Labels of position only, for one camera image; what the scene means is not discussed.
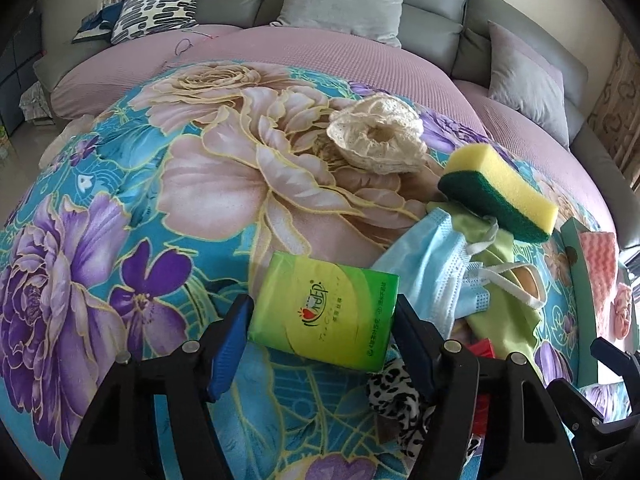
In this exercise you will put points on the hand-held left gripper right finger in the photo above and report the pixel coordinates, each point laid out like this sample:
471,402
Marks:
415,345

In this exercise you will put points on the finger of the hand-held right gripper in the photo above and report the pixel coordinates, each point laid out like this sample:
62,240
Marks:
612,355
575,405

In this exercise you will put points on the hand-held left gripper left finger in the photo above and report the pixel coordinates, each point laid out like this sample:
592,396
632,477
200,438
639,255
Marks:
227,355

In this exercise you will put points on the leopard print cloth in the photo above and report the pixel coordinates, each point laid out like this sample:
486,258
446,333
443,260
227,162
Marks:
395,390

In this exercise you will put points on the teal box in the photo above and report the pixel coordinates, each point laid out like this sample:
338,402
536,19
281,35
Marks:
582,310

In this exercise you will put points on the blue face mask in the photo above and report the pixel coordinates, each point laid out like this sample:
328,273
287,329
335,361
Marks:
430,260

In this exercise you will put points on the light green cloth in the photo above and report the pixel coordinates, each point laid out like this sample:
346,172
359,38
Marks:
500,330

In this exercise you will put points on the green tissue pack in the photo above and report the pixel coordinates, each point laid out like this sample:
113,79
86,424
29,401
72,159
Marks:
320,310

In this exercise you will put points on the yellow and green sponge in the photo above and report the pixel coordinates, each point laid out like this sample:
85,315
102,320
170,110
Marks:
500,180

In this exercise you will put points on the pink fluffy item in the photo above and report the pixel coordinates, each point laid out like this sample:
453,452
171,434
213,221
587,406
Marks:
622,310

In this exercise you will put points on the red packet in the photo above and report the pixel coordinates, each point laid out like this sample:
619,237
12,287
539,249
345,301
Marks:
482,347

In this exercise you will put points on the pink wavy towel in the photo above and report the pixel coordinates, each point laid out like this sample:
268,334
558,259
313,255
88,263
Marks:
597,270

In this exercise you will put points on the floral blanket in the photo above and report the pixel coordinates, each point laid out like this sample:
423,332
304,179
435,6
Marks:
125,185

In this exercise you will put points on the cream lace scrunchie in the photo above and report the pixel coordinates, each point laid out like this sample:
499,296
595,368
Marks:
360,145

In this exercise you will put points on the patterned curtain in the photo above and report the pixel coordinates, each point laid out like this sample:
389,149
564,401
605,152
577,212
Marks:
620,95

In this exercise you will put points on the grey and pink pillow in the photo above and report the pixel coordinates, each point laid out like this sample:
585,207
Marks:
530,80

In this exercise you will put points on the pink sofa cover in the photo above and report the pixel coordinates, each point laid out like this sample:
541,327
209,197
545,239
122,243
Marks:
325,45

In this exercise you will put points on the patterned cloth bundle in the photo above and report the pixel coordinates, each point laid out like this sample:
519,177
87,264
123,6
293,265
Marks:
36,105

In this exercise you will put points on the grey sofa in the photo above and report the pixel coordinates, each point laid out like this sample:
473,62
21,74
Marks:
435,25

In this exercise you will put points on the grey square pillow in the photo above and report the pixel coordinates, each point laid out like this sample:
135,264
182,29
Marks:
345,0

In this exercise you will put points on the black and white patterned pillow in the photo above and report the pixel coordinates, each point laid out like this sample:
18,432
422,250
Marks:
155,7

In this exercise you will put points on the dark grey cabinet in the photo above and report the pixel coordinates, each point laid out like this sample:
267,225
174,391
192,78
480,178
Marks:
20,65

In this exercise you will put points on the blue pillow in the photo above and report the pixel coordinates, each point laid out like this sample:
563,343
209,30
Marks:
97,22

